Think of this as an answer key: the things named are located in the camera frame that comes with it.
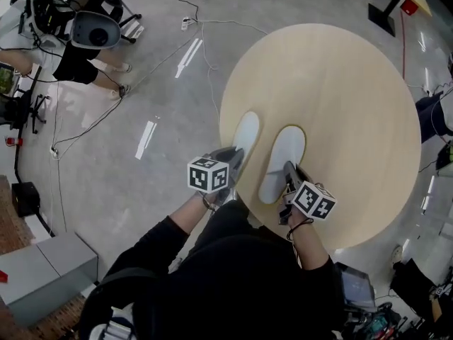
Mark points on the white shoe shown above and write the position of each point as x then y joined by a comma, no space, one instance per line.
397,254

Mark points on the black box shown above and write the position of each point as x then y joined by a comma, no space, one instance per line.
24,198

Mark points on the green screen monitor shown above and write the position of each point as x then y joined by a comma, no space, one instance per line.
7,80

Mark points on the white power strip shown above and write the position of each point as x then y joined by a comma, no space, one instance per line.
54,152
185,23

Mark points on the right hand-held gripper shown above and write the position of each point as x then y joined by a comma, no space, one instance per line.
313,200

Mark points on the person's black clothed torso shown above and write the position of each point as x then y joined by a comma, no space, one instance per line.
230,282

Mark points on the dark laptop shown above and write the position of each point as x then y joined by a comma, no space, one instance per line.
355,285

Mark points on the red box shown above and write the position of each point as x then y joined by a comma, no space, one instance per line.
409,6

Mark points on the person's left forearm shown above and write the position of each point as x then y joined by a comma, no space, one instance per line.
187,212

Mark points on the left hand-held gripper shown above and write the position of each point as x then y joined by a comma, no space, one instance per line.
207,175

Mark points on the black backpack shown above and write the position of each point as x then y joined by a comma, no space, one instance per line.
102,303

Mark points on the black office chair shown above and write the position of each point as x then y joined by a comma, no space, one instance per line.
21,112

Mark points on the person's right forearm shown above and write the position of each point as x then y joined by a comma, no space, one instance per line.
309,243

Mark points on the small red object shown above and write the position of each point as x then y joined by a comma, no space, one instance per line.
3,276

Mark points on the red fire extinguisher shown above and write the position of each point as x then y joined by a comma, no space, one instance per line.
14,142

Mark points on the grey cabinet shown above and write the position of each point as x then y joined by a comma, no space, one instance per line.
46,275

